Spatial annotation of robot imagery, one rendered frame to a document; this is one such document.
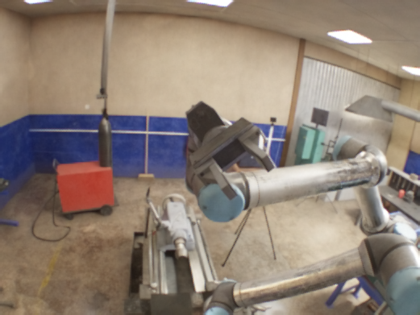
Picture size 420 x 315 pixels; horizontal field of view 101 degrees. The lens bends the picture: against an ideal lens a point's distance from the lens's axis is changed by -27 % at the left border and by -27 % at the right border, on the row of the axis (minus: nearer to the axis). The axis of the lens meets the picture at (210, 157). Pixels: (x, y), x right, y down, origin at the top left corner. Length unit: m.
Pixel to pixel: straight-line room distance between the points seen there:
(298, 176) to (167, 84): 4.30
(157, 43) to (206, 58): 1.00
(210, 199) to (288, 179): 0.19
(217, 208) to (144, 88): 4.35
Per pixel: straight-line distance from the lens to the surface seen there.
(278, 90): 5.37
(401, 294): 0.59
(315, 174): 0.61
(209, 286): 1.77
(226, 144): 0.42
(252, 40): 5.13
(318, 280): 0.72
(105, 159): 3.72
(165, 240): 1.86
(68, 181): 3.70
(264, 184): 0.53
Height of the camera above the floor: 2.23
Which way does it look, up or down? 19 degrees down
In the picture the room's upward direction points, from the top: 7 degrees clockwise
